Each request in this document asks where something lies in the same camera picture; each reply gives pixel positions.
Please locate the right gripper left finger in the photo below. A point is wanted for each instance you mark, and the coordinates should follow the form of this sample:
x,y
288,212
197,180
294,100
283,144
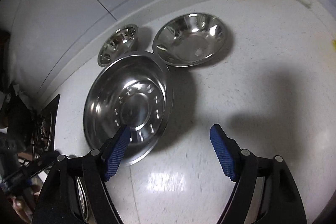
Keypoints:
x,y
98,167

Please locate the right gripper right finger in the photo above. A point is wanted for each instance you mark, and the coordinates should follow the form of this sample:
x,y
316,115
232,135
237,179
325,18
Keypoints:
x,y
240,165

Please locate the patterned steel plate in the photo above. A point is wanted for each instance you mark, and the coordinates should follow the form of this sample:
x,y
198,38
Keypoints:
x,y
134,90

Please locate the small steel bowl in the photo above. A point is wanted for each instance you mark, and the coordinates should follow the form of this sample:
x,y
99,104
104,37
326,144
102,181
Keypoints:
x,y
122,41

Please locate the medium steel bowl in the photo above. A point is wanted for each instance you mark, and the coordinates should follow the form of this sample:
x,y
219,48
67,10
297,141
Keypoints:
x,y
190,39

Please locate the left hand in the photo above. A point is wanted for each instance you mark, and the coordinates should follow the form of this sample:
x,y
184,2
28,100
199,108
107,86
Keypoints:
x,y
24,204

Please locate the black gas stove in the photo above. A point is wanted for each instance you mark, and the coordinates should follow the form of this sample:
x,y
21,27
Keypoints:
x,y
41,134

